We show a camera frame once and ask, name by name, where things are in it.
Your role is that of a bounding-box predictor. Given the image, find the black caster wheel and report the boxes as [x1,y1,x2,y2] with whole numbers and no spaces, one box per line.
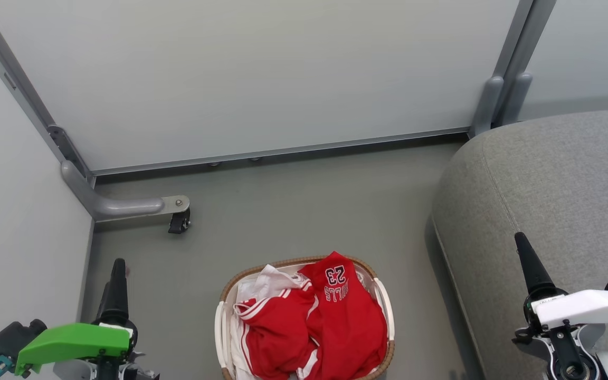
[168,208,192,234]

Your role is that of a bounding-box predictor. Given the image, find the grey partition bottom rail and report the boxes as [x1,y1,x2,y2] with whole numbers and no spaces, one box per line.
[92,127,471,177]

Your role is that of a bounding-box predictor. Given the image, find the wicker laundry basket white handles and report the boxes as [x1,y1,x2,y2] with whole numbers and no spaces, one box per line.
[214,255,395,380]

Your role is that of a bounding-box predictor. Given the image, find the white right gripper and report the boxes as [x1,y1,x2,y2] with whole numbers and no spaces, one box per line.
[514,232,608,331]

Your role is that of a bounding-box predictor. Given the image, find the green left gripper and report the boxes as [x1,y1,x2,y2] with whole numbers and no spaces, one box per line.
[15,258,139,376]

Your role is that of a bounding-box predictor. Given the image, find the grey partition foot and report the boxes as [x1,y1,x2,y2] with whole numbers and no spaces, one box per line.
[499,72,533,126]
[470,76,505,138]

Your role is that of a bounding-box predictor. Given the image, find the grey metal partition leg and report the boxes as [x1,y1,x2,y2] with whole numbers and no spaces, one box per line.
[61,160,191,223]

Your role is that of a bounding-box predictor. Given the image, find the grey fabric sofa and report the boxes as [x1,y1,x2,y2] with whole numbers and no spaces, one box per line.
[431,108,608,380]

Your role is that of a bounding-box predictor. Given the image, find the grey partition post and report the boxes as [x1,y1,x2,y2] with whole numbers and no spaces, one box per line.
[515,0,558,77]
[494,0,536,80]
[0,0,95,186]

